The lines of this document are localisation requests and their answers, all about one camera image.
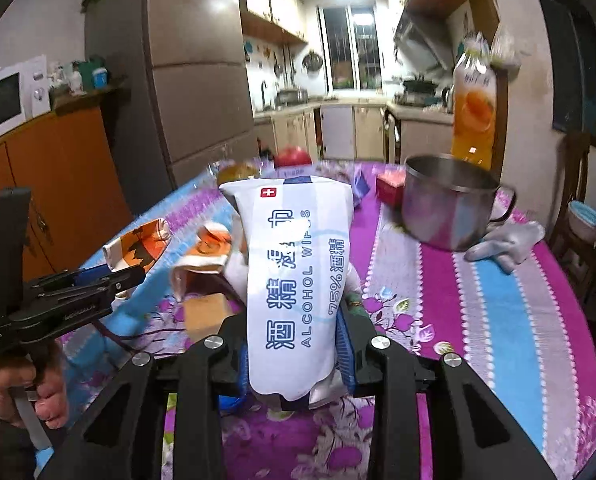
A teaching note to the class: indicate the grey refrigerator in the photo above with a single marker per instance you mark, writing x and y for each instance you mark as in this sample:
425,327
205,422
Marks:
197,75

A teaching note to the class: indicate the orange juice bottle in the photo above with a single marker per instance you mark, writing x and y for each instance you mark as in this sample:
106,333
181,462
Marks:
473,110

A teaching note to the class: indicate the person's left hand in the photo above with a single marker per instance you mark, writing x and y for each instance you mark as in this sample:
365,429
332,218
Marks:
7,390

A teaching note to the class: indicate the crumpled white orange paper cup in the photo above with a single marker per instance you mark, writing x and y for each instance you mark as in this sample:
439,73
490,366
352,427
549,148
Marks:
205,255

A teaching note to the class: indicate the crushed orange paper cup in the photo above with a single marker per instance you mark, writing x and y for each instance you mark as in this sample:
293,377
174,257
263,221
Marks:
137,247

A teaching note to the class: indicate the blue packet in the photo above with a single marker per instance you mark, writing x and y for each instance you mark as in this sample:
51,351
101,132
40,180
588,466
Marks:
362,187

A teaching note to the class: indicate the blue face mask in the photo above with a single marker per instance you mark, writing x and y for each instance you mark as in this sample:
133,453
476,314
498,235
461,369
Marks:
583,217

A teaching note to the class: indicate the grey work glove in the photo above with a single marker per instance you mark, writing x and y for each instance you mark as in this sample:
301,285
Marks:
513,242

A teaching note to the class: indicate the wall-mounted kitchen cupboards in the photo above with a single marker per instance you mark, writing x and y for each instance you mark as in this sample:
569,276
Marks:
273,5

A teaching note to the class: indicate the orange wooden cabinet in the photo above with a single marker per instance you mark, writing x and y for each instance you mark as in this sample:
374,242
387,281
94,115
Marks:
52,180

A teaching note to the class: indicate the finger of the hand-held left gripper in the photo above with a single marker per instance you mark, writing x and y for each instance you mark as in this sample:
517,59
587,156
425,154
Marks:
72,310
92,280

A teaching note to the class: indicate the white microwave oven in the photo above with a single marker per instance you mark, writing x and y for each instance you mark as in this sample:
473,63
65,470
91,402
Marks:
2,105

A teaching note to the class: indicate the kitchen window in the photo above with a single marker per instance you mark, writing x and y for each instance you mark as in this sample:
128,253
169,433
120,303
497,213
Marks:
350,47

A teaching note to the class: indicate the dark wooden chair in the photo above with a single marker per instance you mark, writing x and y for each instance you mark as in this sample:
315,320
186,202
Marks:
578,175

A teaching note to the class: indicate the stainless steel pot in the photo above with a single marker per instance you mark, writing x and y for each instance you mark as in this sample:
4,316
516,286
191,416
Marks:
443,205

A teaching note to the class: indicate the kitchen range hood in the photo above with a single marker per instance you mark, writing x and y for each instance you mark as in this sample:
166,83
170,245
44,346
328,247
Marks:
423,40

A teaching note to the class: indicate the red apple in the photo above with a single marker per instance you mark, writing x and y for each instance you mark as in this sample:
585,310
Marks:
292,156

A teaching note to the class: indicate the kitchen base cabinets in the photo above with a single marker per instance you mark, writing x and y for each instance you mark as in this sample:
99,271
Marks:
338,130

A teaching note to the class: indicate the white wet wipes pack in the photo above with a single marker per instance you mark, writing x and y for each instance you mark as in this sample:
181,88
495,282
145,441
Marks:
288,270

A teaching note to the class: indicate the orange fruit in plastic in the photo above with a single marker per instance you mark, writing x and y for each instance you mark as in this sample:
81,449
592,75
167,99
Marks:
236,172

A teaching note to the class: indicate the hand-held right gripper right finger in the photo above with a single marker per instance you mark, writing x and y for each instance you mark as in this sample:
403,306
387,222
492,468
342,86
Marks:
345,345

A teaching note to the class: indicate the small red box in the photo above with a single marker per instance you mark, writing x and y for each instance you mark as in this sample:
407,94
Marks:
390,187

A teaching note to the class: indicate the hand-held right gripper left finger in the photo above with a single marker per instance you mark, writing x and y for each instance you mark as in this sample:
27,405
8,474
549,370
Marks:
227,355

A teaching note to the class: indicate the brown cardboard piece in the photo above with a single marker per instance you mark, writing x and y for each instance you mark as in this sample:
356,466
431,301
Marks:
205,317

